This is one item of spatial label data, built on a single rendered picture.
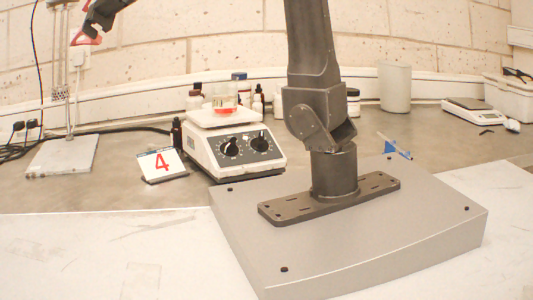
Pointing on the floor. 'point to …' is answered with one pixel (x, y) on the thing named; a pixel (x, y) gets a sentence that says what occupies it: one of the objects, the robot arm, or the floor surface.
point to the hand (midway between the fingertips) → (80, 25)
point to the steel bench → (132, 172)
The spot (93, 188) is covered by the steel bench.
